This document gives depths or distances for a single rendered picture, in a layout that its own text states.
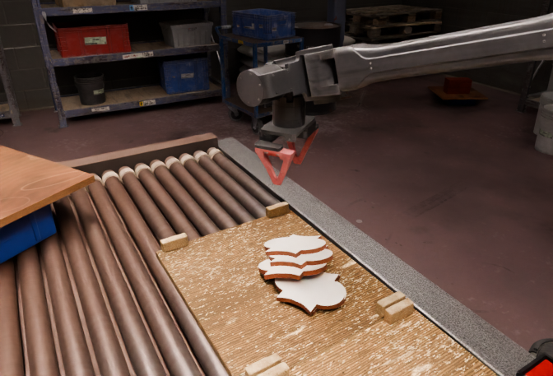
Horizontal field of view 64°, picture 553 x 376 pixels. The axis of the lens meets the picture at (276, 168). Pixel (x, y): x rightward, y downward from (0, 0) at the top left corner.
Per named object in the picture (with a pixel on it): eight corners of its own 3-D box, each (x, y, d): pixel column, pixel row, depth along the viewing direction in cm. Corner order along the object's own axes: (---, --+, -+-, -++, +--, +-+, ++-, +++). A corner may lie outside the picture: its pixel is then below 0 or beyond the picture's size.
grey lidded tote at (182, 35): (201, 39, 519) (199, 18, 508) (215, 44, 492) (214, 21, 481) (160, 43, 493) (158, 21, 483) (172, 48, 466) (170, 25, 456)
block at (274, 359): (276, 362, 71) (276, 350, 69) (282, 370, 69) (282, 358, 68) (243, 379, 68) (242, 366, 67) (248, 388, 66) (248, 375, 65)
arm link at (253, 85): (346, 98, 70) (336, 43, 68) (302, 115, 62) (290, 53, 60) (289, 103, 79) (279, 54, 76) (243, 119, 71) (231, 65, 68)
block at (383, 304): (397, 300, 83) (399, 289, 82) (405, 306, 82) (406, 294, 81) (374, 313, 81) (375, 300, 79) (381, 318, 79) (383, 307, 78)
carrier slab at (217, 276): (288, 213, 115) (289, 208, 114) (408, 311, 83) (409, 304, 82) (155, 257, 98) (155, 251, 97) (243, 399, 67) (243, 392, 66)
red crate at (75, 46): (123, 45, 484) (119, 18, 472) (132, 53, 449) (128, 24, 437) (57, 51, 456) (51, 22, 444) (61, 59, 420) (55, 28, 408)
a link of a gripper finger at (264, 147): (253, 186, 77) (253, 136, 73) (271, 169, 83) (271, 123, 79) (290, 194, 75) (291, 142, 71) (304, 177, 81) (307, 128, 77)
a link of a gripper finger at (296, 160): (271, 170, 83) (271, 123, 79) (285, 156, 89) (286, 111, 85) (304, 177, 81) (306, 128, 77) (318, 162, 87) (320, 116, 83)
